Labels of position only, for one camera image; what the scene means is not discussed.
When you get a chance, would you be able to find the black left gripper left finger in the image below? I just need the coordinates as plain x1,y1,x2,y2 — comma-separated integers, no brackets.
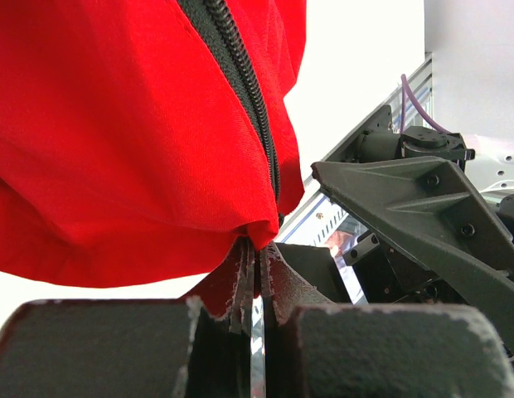
0,240,256,397

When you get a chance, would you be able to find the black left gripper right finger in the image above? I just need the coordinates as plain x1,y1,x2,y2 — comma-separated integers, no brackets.
259,245,514,397

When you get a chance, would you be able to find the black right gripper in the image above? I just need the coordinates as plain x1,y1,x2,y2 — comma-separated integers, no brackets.
273,124,514,332

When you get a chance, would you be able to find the red zip jacket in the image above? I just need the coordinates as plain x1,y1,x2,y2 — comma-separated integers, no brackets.
0,0,310,320

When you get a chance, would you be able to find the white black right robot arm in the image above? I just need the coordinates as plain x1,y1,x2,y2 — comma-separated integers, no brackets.
279,134,514,332

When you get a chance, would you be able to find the aluminium mounting rail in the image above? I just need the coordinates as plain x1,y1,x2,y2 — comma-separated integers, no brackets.
275,53,434,306

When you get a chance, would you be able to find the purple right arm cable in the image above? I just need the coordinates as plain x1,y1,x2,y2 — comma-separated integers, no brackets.
400,73,453,135

